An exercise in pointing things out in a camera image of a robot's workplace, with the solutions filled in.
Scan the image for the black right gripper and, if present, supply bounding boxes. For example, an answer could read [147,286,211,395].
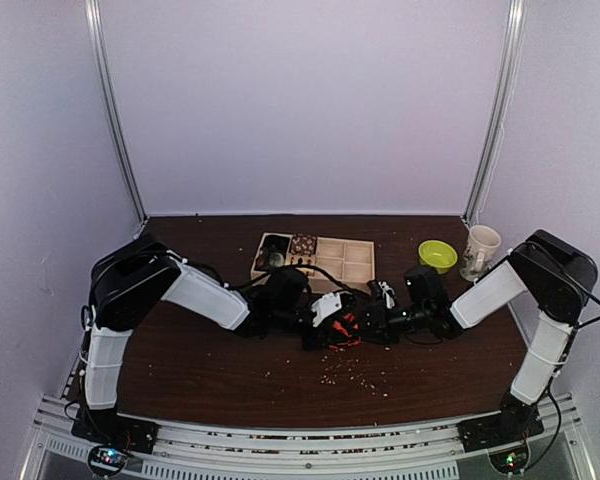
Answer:
[344,301,430,345]

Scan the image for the red navy striped tie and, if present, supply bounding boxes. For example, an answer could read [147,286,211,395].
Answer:
[328,313,362,350]

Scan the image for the wooden compartment box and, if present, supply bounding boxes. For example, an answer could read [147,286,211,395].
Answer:
[250,232,376,294]

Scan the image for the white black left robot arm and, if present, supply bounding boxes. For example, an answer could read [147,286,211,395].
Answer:
[81,234,344,444]

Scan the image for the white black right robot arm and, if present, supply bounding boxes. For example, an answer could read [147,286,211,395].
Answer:
[361,230,599,442]

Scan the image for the beige patterned rolled tie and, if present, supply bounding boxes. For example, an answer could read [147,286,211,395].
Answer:
[285,253,316,271]

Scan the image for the green bowl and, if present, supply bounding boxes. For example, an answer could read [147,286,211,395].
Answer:
[418,240,458,275]

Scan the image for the dark patterned rolled tie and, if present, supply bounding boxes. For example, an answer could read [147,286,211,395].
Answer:
[254,251,286,271]

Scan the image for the brown floral rolled tie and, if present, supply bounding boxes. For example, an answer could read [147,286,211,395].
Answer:
[289,234,317,256]

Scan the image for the black rolled tie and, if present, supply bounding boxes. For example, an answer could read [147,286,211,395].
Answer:
[261,234,291,254]

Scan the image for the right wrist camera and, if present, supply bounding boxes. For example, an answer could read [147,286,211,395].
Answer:
[367,280,397,310]

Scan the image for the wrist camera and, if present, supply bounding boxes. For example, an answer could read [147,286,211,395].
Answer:
[310,291,356,328]
[367,280,397,310]

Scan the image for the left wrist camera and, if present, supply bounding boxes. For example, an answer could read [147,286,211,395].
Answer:
[310,291,356,328]

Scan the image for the aluminium front rail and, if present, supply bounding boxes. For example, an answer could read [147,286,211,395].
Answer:
[19,394,599,480]

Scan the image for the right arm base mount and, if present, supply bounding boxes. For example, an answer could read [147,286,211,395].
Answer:
[456,390,563,478]

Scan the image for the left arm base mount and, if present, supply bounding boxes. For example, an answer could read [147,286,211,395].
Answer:
[63,399,159,479]

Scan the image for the right aluminium frame post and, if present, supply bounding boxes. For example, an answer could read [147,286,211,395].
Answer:
[462,0,526,226]

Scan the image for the aluminium frame post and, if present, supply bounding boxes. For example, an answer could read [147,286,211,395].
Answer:
[84,0,149,225]
[462,0,526,226]

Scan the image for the left aluminium frame post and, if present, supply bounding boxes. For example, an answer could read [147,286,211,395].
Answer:
[84,0,149,225]

